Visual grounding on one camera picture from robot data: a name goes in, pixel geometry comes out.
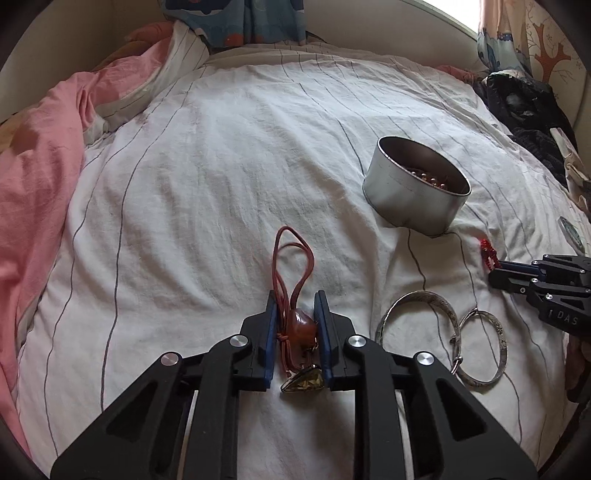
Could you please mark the pink blanket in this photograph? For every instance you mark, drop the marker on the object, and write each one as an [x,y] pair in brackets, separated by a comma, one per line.
[37,184]

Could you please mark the cream cloth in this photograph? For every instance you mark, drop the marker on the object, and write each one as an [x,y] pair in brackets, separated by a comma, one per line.
[572,161]

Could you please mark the dark clothing pile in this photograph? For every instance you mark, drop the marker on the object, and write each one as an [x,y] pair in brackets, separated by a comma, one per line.
[521,101]

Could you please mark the person's right hand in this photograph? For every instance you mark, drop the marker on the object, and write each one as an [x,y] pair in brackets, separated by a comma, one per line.
[579,364]

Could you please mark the blue whale print curtain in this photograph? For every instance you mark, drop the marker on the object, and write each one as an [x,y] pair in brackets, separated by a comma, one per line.
[231,23]

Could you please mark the wide silver bangle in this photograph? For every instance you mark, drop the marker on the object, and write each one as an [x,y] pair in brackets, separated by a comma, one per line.
[438,300]

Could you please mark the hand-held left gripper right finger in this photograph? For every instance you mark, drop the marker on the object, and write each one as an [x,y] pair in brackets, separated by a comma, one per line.
[324,341]

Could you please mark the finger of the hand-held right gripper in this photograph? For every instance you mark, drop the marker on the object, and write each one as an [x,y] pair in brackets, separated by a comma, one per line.
[517,266]
[508,280]

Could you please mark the yellow triangular pendant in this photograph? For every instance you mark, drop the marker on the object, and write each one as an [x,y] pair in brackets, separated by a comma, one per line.
[302,381]

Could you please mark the round metal tin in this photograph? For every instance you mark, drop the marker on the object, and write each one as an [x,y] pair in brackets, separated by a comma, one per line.
[406,203]

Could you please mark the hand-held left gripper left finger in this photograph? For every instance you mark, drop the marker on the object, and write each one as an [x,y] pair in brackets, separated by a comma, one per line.
[271,341]

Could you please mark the silver bangle with clasp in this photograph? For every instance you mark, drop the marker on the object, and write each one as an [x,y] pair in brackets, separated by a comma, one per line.
[502,344]

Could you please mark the round teal tin lid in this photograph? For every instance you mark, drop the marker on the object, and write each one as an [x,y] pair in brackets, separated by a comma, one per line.
[572,233]

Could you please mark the orange cloth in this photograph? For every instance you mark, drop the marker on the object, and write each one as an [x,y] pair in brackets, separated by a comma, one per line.
[138,39]

